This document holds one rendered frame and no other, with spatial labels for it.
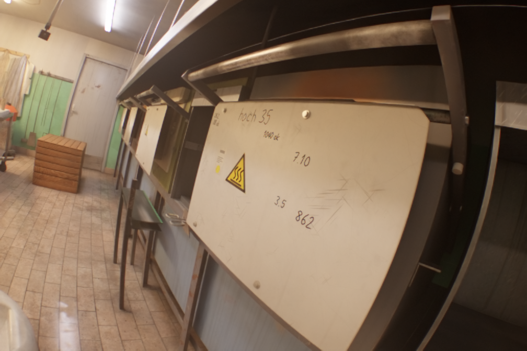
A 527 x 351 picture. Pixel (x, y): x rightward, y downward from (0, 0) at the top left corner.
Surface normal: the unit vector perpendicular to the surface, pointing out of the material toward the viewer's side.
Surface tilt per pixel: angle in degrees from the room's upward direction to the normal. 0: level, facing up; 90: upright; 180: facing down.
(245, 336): 90
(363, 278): 90
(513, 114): 90
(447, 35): 159
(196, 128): 90
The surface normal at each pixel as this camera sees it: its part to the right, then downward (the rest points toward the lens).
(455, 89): -0.51, 0.83
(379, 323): -0.75, -0.21
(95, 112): 0.60, 0.17
